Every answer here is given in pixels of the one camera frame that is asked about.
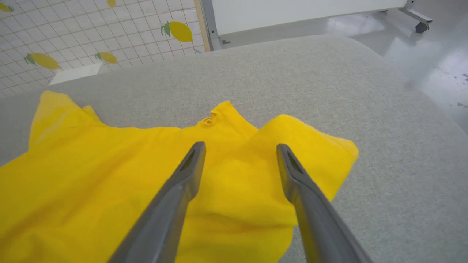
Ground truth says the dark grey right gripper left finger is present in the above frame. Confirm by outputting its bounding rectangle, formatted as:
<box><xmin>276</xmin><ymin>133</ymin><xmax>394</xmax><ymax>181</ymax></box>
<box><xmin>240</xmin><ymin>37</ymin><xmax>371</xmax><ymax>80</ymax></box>
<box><xmin>108</xmin><ymin>141</ymin><xmax>206</xmax><ymax>263</ymax></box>

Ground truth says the grey metal board stand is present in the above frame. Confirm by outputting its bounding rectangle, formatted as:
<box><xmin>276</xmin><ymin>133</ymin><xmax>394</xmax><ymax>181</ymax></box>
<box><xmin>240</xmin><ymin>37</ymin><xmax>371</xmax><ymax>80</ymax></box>
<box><xmin>200</xmin><ymin>0</ymin><xmax>433</xmax><ymax>52</ymax></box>

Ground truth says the lemon print tile panel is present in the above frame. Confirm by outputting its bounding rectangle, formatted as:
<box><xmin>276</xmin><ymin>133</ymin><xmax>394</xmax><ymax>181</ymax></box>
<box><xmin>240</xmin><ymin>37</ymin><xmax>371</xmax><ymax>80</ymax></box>
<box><xmin>0</xmin><ymin>0</ymin><xmax>211</xmax><ymax>98</ymax></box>

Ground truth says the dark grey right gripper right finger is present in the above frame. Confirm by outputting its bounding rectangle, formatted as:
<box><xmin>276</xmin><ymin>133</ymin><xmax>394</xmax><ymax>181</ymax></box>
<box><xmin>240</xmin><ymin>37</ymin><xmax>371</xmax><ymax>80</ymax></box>
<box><xmin>277</xmin><ymin>144</ymin><xmax>373</xmax><ymax>263</ymax></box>

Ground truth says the yellow tiger face t-shirt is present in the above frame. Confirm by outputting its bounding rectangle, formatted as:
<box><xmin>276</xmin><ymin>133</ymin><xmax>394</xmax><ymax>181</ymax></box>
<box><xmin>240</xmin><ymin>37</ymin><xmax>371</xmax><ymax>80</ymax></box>
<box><xmin>0</xmin><ymin>91</ymin><xmax>359</xmax><ymax>263</ymax></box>

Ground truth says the grey fabric sofa seat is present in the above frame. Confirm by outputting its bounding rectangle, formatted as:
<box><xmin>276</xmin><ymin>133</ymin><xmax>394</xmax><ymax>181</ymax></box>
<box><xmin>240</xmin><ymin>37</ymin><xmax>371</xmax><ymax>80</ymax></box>
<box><xmin>0</xmin><ymin>35</ymin><xmax>468</xmax><ymax>263</ymax></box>

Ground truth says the white rectangular block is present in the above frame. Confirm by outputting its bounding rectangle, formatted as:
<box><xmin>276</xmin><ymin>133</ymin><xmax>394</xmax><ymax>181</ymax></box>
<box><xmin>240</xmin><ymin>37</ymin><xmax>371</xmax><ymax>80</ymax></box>
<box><xmin>49</xmin><ymin>63</ymin><xmax>103</xmax><ymax>86</ymax></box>

